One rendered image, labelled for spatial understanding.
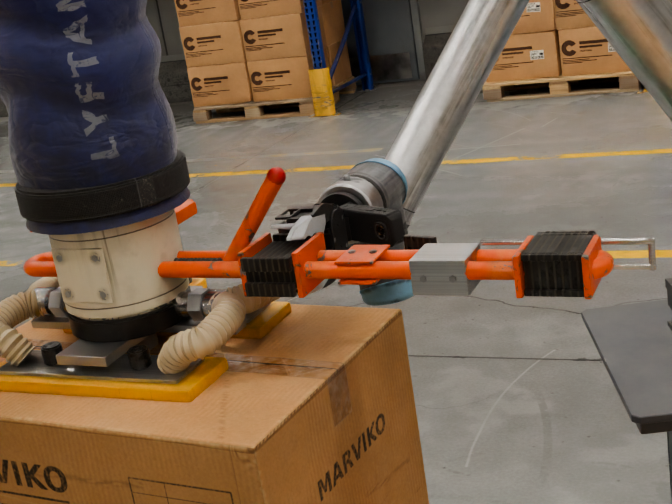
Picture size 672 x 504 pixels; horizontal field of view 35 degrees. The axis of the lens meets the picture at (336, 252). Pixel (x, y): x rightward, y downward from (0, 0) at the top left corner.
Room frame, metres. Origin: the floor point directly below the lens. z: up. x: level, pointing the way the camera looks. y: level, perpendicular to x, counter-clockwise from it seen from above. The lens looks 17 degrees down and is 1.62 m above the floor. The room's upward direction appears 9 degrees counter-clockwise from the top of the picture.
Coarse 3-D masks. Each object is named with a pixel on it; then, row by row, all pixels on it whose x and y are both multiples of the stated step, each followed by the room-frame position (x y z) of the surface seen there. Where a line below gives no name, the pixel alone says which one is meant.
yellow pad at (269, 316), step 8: (272, 304) 1.45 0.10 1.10; (280, 304) 1.45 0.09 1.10; (288, 304) 1.45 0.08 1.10; (256, 312) 1.42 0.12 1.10; (264, 312) 1.43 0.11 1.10; (272, 312) 1.42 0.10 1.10; (280, 312) 1.43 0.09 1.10; (288, 312) 1.45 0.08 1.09; (248, 320) 1.39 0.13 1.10; (256, 320) 1.40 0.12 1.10; (264, 320) 1.39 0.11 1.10; (272, 320) 1.40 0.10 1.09; (280, 320) 1.42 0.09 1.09; (248, 328) 1.38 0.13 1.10; (256, 328) 1.37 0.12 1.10; (264, 328) 1.38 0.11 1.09; (272, 328) 1.40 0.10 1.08; (232, 336) 1.39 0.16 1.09; (240, 336) 1.38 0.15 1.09; (248, 336) 1.38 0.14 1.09; (256, 336) 1.37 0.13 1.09
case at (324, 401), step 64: (320, 320) 1.40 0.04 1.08; (384, 320) 1.36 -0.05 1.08; (256, 384) 1.22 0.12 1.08; (320, 384) 1.19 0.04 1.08; (384, 384) 1.33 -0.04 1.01; (0, 448) 1.25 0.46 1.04; (64, 448) 1.20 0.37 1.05; (128, 448) 1.15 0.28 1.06; (192, 448) 1.10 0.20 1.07; (256, 448) 1.06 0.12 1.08; (320, 448) 1.17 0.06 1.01; (384, 448) 1.30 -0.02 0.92
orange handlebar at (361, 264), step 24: (24, 264) 1.45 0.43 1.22; (48, 264) 1.42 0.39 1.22; (168, 264) 1.34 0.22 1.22; (192, 264) 1.32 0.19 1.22; (216, 264) 1.31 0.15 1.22; (312, 264) 1.25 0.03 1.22; (336, 264) 1.23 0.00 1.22; (360, 264) 1.22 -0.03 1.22; (384, 264) 1.20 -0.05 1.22; (408, 264) 1.19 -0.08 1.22; (480, 264) 1.15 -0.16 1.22; (504, 264) 1.14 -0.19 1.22; (600, 264) 1.10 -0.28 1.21
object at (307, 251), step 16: (256, 240) 1.32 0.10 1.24; (304, 240) 1.32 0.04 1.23; (320, 240) 1.30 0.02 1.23; (240, 256) 1.27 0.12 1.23; (256, 256) 1.29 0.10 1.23; (272, 256) 1.28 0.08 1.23; (288, 256) 1.27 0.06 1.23; (304, 256) 1.25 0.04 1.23; (240, 272) 1.27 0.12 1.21; (256, 272) 1.26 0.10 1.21; (272, 272) 1.25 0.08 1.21; (288, 272) 1.24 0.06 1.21; (256, 288) 1.26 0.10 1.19; (272, 288) 1.25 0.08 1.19; (288, 288) 1.24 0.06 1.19; (304, 288) 1.24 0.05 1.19
